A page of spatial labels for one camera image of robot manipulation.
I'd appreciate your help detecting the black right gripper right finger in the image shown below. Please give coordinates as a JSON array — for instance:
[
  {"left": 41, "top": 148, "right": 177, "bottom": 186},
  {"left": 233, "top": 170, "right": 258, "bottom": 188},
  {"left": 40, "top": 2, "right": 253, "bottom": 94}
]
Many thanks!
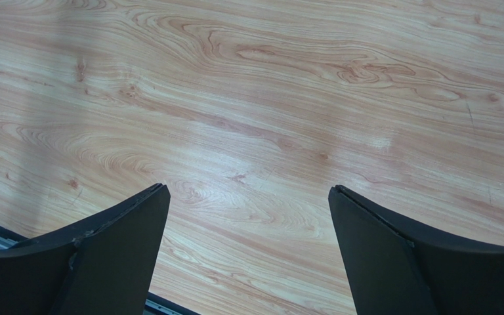
[{"left": 328, "top": 185, "right": 504, "bottom": 314}]

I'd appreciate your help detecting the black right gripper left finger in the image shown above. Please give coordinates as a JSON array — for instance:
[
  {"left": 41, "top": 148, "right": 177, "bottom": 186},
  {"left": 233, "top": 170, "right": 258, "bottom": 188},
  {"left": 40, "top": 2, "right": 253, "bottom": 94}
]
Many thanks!
[{"left": 0, "top": 184, "right": 171, "bottom": 314}]

